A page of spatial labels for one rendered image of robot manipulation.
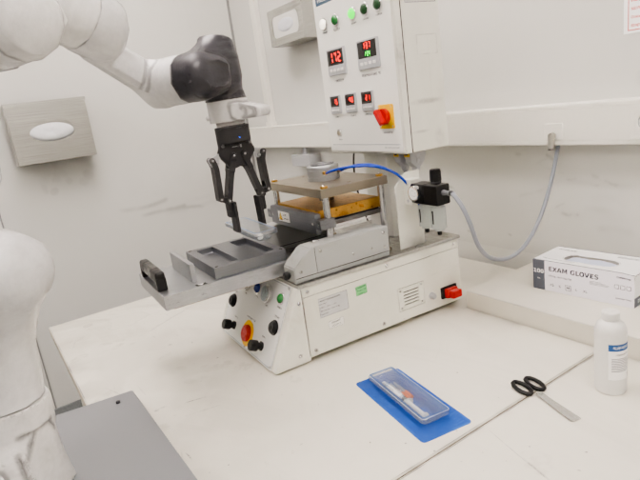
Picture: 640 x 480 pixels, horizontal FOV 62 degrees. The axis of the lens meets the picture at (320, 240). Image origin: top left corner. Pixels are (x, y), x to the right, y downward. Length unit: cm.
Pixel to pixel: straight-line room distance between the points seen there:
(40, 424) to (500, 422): 70
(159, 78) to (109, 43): 20
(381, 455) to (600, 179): 89
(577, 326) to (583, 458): 37
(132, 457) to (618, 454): 72
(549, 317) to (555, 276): 13
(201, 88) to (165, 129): 163
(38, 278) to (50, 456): 28
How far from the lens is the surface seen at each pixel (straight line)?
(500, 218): 167
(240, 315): 134
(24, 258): 74
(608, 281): 129
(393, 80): 125
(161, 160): 270
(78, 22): 93
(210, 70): 110
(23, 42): 80
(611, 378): 104
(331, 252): 115
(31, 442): 87
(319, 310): 116
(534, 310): 126
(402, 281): 127
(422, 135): 127
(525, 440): 93
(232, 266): 112
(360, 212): 126
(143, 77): 115
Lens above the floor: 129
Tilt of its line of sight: 14 degrees down
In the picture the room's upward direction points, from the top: 8 degrees counter-clockwise
